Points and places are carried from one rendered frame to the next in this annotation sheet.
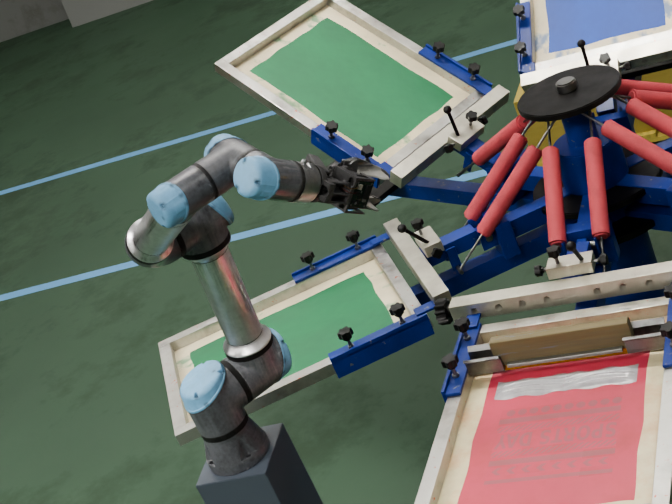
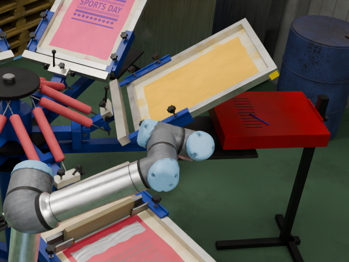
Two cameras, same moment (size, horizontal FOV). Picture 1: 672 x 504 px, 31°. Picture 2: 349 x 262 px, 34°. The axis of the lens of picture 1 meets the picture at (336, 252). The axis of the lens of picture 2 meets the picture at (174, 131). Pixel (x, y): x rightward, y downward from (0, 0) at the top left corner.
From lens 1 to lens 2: 210 cm
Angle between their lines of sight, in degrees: 61
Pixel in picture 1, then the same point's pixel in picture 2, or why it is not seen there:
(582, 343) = (111, 218)
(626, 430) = (168, 253)
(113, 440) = not seen: outside the picture
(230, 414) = not seen: outside the picture
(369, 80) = not seen: outside the picture
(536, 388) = (98, 249)
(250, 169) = (207, 140)
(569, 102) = (20, 88)
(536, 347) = (90, 226)
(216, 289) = (35, 238)
